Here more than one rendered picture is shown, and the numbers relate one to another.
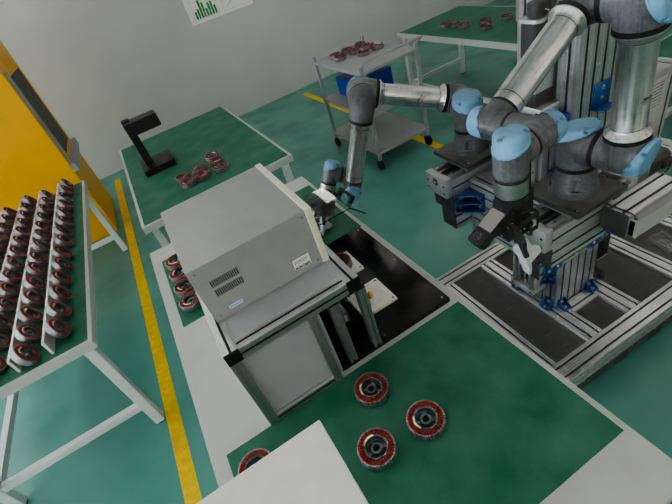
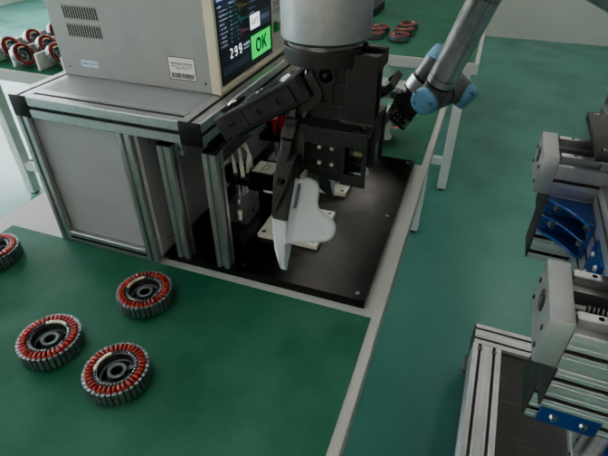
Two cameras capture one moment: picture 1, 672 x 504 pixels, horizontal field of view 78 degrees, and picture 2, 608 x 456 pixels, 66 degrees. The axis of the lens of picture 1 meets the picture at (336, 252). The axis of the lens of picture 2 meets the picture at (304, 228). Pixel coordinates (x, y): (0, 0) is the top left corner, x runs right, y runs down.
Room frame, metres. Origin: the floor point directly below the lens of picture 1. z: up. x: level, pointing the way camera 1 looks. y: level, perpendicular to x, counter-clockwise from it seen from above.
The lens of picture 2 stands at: (0.41, -0.66, 1.46)
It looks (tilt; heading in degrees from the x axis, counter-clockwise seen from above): 36 degrees down; 37
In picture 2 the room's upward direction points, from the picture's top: straight up
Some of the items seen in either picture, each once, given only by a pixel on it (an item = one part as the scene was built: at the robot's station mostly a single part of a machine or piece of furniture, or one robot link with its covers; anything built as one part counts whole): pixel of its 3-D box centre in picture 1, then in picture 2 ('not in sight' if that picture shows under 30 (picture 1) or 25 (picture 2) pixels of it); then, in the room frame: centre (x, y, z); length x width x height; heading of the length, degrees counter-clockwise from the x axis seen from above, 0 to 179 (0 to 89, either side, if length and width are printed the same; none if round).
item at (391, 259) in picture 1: (352, 286); (308, 203); (1.26, -0.02, 0.76); 0.64 x 0.47 x 0.02; 17
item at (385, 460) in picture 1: (376, 448); (51, 340); (0.59, 0.07, 0.77); 0.11 x 0.11 x 0.04
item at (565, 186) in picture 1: (574, 174); not in sight; (1.07, -0.82, 1.09); 0.15 x 0.15 x 0.10
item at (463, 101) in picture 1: (467, 109); not in sight; (1.56, -0.69, 1.20); 0.13 x 0.12 x 0.14; 170
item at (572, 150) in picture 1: (580, 142); not in sight; (1.07, -0.83, 1.20); 0.13 x 0.12 x 0.14; 24
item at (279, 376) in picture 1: (290, 369); (95, 190); (0.84, 0.25, 0.91); 0.28 x 0.03 x 0.32; 107
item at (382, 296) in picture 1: (370, 297); (297, 223); (1.15, -0.07, 0.78); 0.15 x 0.15 x 0.01; 17
